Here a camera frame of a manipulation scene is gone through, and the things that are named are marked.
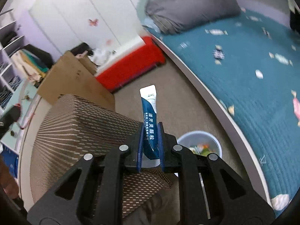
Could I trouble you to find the blue white sachet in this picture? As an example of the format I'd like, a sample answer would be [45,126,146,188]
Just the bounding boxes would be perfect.
[140,85,159,160]

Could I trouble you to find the light blue trash bin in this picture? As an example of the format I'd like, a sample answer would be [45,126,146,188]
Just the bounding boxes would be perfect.
[177,130,223,158]

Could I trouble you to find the teal drawer cabinet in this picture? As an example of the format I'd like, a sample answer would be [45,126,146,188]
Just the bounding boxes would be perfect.
[1,80,37,154]

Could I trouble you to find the hanging clothes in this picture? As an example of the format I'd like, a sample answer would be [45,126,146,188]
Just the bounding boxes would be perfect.
[10,44,54,83]

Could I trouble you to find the polka dot tablecloth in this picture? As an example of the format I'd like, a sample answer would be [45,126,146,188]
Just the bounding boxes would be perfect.
[30,94,173,217]

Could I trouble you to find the large cardboard box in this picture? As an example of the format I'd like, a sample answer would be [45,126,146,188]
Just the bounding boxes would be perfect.
[37,51,116,111]

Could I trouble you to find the white cube shelf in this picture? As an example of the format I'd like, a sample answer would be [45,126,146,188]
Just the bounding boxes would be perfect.
[1,9,24,112]

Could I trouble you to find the white plastic bag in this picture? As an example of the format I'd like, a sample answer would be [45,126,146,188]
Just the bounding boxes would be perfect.
[88,49,116,67]

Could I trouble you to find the teal patterned mattress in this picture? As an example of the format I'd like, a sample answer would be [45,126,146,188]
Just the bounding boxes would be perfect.
[140,9,300,217]

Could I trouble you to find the red storage bench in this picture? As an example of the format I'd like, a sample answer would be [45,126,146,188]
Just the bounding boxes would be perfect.
[95,36,166,92]

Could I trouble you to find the grey folded duvet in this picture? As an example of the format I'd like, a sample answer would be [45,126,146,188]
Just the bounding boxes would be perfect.
[143,0,241,35]

